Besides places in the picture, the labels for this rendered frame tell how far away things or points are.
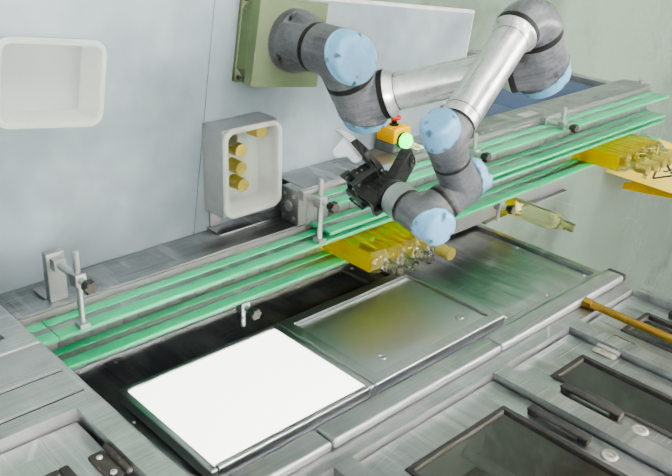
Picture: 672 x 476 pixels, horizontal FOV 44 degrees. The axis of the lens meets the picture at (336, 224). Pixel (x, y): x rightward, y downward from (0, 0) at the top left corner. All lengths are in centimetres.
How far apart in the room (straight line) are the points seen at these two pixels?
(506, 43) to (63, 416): 106
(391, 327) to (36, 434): 108
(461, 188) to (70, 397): 81
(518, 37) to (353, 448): 88
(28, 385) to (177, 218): 87
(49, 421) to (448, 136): 82
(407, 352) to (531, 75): 68
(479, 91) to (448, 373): 66
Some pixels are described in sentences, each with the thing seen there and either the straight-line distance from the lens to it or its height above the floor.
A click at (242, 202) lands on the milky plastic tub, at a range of 208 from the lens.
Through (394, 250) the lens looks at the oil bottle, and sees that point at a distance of 210.
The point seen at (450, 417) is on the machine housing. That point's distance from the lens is 185.
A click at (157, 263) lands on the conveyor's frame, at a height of 84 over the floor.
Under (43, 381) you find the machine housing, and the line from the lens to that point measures 128.
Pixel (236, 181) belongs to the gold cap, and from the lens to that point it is 205.
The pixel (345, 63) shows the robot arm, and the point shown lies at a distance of 184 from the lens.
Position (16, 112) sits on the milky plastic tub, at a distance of 177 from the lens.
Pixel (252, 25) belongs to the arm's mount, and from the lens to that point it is 198.
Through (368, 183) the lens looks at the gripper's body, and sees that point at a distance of 172.
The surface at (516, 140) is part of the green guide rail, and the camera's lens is 266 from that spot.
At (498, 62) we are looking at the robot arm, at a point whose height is 139.
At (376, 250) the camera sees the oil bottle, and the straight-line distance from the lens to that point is 207.
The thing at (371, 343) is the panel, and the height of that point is 119.
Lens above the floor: 234
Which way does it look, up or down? 41 degrees down
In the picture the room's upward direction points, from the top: 115 degrees clockwise
